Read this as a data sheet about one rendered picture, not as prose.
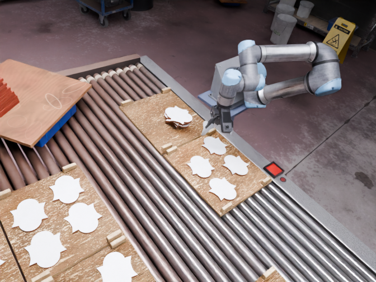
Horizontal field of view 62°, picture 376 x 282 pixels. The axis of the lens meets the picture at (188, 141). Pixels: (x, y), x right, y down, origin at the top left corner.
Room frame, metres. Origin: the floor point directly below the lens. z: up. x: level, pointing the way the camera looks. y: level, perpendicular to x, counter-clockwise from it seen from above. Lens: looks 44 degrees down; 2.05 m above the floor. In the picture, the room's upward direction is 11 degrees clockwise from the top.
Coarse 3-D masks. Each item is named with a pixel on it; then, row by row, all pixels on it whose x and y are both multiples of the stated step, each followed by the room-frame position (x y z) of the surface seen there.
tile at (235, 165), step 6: (228, 156) 1.11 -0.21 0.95; (228, 162) 1.07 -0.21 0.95; (234, 162) 1.08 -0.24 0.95; (240, 162) 1.09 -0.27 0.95; (228, 168) 1.03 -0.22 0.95; (234, 168) 1.04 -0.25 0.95; (240, 168) 1.05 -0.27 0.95; (246, 168) 1.05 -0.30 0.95; (240, 174) 1.01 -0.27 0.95; (246, 174) 1.03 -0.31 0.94
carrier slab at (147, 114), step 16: (160, 96) 1.50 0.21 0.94; (176, 96) 1.53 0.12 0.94; (128, 112) 1.30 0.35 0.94; (144, 112) 1.33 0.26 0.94; (160, 112) 1.35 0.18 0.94; (192, 112) 1.41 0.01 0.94; (144, 128) 1.20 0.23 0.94; (160, 128) 1.23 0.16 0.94; (192, 128) 1.28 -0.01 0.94; (160, 144) 1.11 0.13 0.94; (176, 144) 1.13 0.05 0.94
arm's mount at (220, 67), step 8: (216, 64) 1.69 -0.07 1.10; (224, 64) 1.73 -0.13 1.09; (232, 64) 1.77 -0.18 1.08; (216, 72) 1.69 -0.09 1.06; (216, 80) 1.68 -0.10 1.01; (216, 88) 1.67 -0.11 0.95; (216, 96) 1.66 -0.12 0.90; (240, 96) 1.66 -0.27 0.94; (232, 104) 1.60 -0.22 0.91; (240, 104) 1.66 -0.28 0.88
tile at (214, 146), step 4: (204, 140) 1.19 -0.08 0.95; (208, 140) 1.19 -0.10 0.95; (212, 140) 1.20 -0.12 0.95; (216, 140) 1.21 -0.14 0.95; (204, 144) 1.16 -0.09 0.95; (208, 144) 1.17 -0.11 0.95; (212, 144) 1.17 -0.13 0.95; (216, 144) 1.18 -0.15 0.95; (220, 144) 1.18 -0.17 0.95; (224, 144) 1.19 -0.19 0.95; (208, 148) 1.14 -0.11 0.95; (212, 148) 1.14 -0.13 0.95; (216, 148) 1.15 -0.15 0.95; (220, 148) 1.16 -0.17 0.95; (224, 148) 1.16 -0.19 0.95; (212, 152) 1.12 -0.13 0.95; (216, 152) 1.12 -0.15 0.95; (220, 152) 1.13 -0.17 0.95; (224, 152) 1.13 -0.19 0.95
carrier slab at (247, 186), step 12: (216, 132) 1.28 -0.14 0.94; (192, 144) 1.16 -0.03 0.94; (228, 144) 1.21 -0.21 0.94; (168, 156) 1.04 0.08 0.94; (180, 156) 1.06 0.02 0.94; (192, 156) 1.07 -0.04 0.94; (204, 156) 1.09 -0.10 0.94; (216, 156) 1.11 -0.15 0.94; (240, 156) 1.14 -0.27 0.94; (180, 168) 0.98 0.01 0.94; (216, 168) 1.02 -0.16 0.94; (252, 168) 1.07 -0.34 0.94; (192, 180) 0.92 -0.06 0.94; (204, 180) 0.94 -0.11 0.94; (228, 180) 0.97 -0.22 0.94; (240, 180) 0.98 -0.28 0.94; (252, 180) 1.00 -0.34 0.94; (204, 192) 0.87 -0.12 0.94; (240, 192) 0.91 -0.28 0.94; (252, 192) 0.92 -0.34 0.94; (216, 204) 0.82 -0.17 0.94
